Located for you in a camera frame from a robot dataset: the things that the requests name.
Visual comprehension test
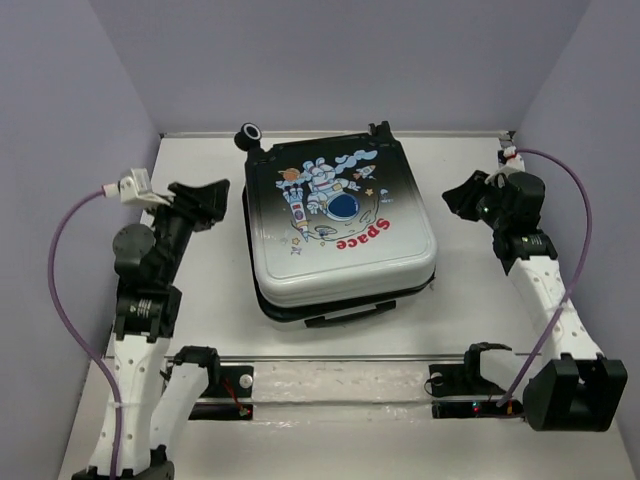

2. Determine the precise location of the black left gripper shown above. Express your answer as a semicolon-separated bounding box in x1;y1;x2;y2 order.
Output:
146;178;233;277

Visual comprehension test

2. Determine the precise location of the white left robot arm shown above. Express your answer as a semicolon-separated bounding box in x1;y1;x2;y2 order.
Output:
73;179;230;479

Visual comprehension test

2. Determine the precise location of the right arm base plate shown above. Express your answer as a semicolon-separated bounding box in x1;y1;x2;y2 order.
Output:
423;342;524;420

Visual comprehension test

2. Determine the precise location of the white foreground platform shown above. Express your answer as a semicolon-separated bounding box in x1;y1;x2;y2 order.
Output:
54;354;631;480

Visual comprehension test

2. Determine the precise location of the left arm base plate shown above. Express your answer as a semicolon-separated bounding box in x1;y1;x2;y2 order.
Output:
189;364;254;421

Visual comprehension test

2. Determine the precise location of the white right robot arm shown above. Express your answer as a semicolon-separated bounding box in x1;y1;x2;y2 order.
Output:
442;171;628;432

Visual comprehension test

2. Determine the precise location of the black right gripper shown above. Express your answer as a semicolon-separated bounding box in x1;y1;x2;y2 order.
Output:
440;170;509;231

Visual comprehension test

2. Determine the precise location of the black kids suitcase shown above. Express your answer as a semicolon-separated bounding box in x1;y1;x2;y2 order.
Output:
234;122;438;328

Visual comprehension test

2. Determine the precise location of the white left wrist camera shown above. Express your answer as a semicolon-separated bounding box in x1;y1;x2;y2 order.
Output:
118;168;170;209

